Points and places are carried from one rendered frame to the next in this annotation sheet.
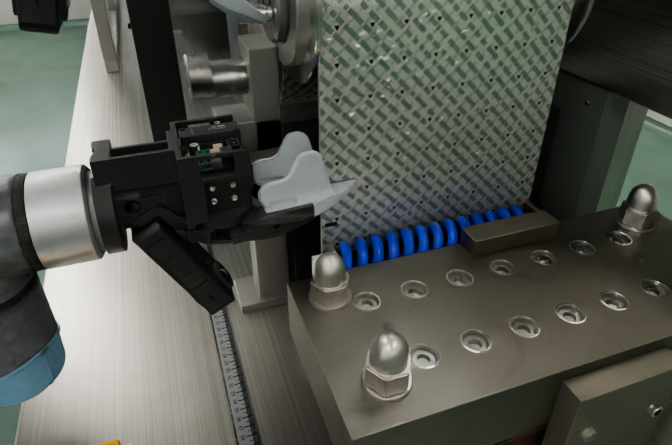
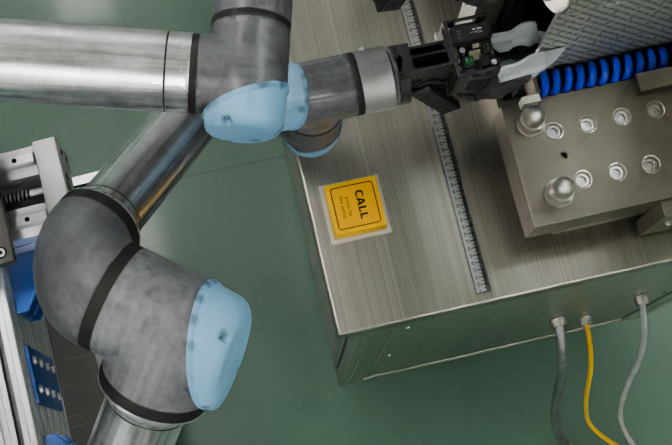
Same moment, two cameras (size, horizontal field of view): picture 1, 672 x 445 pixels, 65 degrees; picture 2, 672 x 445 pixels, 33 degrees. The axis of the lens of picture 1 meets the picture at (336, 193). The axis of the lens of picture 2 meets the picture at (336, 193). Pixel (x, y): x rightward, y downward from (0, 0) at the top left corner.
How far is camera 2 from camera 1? 106 cm
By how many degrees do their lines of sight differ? 43
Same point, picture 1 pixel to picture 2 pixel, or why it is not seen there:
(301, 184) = (526, 65)
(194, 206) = (458, 88)
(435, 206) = (621, 46)
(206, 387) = (421, 135)
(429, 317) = (592, 149)
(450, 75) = (654, 1)
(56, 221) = (380, 101)
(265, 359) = (463, 116)
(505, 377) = (626, 199)
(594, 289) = not seen: outside the picture
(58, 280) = not seen: hidden behind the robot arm
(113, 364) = not seen: hidden behind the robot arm
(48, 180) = (374, 76)
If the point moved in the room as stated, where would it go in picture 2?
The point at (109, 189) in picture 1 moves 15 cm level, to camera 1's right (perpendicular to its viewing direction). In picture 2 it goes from (410, 81) to (539, 97)
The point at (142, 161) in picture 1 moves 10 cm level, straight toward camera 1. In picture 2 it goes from (433, 69) to (459, 150)
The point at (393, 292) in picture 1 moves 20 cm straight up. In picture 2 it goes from (573, 124) to (616, 66)
